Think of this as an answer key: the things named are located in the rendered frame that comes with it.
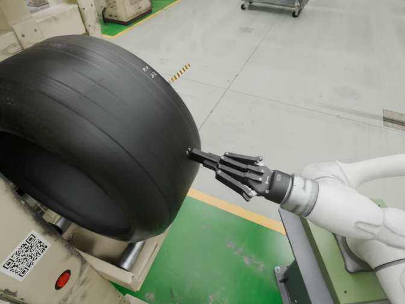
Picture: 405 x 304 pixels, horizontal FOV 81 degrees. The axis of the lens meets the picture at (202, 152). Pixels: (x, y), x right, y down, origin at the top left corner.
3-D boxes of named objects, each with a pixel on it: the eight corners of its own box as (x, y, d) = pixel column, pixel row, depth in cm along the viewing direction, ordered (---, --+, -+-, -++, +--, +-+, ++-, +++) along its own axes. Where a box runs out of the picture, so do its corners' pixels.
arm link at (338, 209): (303, 229, 52) (294, 204, 64) (376, 259, 49) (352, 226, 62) (325, 186, 49) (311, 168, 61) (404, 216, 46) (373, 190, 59)
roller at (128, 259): (128, 277, 73) (125, 273, 70) (116, 272, 74) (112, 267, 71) (176, 189, 96) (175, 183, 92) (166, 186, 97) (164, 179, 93)
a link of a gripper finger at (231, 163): (264, 174, 55) (265, 169, 56) (219, 156, 57) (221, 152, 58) (258, 183, 58) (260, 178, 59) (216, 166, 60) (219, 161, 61)
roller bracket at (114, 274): (136, 292, 73) (129, 284, 66) (37, 247, 82) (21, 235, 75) (141, 281, 75) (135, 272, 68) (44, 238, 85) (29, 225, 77)
